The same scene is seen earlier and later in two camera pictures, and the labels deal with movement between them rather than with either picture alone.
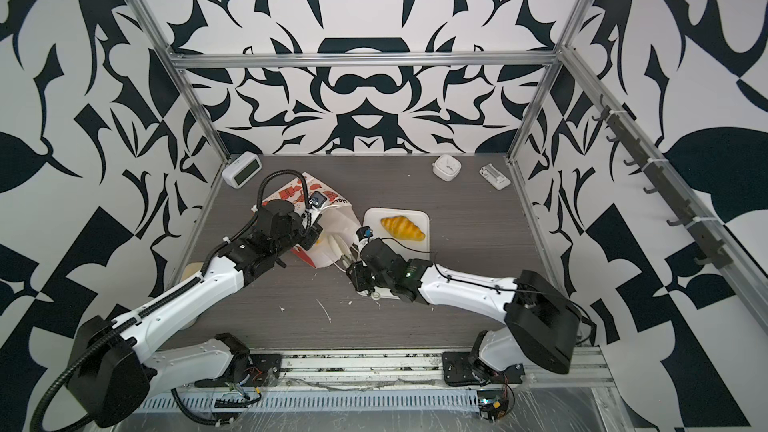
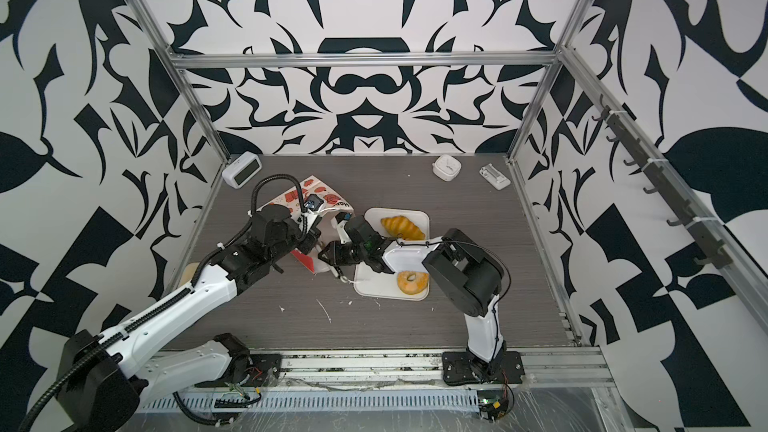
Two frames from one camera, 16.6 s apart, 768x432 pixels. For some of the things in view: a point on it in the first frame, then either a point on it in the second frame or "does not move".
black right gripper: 358,280 -> 336,257
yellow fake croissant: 402,227 does not move
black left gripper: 312,232 does not move
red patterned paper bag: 336,214 does not move
